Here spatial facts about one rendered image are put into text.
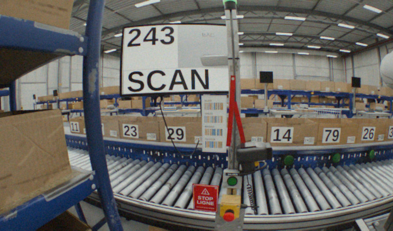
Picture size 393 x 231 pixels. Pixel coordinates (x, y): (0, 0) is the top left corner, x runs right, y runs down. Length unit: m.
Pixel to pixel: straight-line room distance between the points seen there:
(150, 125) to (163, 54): 0.78
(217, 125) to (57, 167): 0.49
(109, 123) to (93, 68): 1.38
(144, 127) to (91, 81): 1.17
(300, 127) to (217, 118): 0.80
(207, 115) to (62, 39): 0.49
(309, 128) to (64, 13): 1.33
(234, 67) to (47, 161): 0.56
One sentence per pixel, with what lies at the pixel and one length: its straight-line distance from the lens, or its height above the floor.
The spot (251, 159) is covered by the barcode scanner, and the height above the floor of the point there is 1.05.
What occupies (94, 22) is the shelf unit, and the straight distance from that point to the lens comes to 0.29.
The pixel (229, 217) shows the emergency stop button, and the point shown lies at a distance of 0.62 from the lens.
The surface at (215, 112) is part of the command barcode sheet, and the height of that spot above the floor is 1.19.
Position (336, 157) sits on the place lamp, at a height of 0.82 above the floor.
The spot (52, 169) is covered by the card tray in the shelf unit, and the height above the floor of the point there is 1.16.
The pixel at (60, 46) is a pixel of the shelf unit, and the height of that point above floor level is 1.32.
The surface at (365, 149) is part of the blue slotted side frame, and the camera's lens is 1.59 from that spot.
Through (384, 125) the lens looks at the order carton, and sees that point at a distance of 1.79.
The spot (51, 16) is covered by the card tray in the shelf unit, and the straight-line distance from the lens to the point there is 0.28.
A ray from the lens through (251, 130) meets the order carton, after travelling 1.21.
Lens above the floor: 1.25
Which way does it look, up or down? 7 degrees down
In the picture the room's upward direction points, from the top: 1 degrees counter-clockwise
